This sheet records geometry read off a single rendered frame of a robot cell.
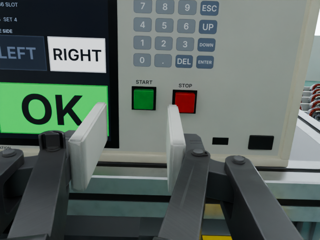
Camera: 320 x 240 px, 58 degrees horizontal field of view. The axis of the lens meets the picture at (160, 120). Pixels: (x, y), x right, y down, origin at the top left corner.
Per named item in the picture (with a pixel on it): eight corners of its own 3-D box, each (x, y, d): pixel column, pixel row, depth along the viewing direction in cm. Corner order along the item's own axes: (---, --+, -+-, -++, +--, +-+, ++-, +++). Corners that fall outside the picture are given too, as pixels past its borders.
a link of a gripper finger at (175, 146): (171, 143, 14) (186, 144, 14) (167, 104, 21) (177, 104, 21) (168, 195, 15) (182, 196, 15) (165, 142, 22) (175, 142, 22)
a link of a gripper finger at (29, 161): (60, 199, 13) (-5, 197, 13) (86, 152, 18) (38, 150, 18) (57, 171, 13) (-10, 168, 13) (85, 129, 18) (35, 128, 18)
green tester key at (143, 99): (153, 109, 27) (153, 91, 26) (133, 109, 27) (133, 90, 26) (153, 106, 28) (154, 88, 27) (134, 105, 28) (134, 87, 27)
